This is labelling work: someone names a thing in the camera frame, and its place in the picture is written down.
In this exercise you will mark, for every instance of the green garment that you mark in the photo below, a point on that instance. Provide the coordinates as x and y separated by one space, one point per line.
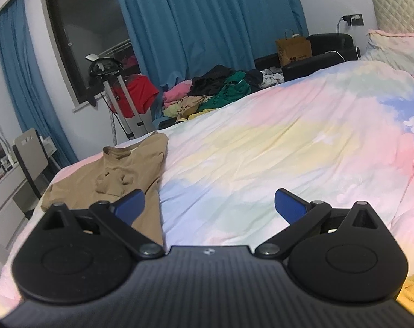
234 93

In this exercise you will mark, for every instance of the black garment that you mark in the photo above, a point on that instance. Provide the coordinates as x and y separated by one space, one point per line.
210 79

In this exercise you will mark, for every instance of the brown paper bag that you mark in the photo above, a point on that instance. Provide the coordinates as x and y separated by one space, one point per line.
294 53

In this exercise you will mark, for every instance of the wall socket with charger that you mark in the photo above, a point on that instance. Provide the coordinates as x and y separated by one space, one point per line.
353 19

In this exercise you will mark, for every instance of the black leather sofa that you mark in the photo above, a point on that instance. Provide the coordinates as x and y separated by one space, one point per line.
329 42

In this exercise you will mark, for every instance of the narrow blue curtain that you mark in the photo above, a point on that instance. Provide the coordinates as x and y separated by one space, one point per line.
22 75

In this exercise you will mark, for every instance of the grey black chair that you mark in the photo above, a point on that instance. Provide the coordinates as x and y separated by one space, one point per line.
31 150

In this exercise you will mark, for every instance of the garment steamer stand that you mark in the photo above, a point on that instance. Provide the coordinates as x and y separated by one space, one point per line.
101 65

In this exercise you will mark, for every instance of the pink garment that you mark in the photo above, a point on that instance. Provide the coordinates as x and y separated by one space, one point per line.
176 92

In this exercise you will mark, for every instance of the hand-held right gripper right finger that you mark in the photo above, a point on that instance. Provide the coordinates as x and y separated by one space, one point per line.
289 205

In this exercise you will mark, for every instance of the dark window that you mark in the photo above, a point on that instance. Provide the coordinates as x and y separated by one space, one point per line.
87 24

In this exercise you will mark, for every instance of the crumpled beige garment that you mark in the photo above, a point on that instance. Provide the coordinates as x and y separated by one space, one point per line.
189 104

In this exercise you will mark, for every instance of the tan t-shirt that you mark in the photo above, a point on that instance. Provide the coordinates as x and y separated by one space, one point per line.
125 164

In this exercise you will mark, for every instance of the pastel rainbow duvet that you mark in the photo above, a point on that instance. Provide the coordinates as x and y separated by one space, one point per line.
261 136

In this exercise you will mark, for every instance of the white desk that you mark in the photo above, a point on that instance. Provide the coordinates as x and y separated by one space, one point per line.
5 194

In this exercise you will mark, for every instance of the beige quilted headboard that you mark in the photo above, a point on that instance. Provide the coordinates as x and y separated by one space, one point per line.
398 6

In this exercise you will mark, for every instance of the red garment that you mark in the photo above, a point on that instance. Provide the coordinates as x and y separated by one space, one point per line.
135 92

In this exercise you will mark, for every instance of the pale yellow garment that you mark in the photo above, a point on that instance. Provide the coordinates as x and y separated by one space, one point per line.
170 111

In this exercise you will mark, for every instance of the pastel pillow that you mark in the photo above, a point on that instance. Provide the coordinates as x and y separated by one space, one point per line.
398 51

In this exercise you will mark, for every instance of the white patterned garment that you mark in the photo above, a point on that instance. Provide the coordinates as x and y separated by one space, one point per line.
271 77

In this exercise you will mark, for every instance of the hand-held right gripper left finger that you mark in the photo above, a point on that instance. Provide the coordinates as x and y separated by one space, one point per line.
131 205

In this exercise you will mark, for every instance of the wide blue curtain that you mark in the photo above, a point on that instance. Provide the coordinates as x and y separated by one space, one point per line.
210 24

